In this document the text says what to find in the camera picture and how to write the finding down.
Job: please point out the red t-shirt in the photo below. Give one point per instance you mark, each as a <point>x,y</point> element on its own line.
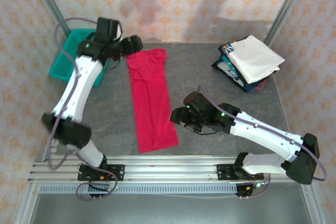
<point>152,103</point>

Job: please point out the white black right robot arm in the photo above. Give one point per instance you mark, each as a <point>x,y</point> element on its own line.
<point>262,134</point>

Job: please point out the stack of folded clothes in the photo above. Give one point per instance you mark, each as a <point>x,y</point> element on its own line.
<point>216,66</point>

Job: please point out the teal printed folded t-shirt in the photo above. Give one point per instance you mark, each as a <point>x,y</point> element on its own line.
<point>228,66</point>

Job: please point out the teal plastic basket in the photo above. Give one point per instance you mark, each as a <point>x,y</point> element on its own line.
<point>61,64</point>

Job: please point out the maroon folded t-shirt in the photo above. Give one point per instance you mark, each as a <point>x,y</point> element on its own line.
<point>262,85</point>

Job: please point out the white folded t-shirt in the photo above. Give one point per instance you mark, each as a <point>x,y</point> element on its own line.
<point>257,58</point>

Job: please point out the grey metal shelf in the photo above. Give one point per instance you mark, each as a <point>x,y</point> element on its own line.
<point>170,208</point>

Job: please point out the aluminium rail beam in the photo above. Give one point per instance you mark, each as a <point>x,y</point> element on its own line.
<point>170,171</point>

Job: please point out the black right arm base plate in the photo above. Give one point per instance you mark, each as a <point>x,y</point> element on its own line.
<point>224,171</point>

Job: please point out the aluminium frame post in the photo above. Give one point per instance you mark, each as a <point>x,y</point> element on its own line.
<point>50,1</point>
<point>286,6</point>

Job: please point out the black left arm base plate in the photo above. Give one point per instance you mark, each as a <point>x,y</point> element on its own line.
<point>116,171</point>

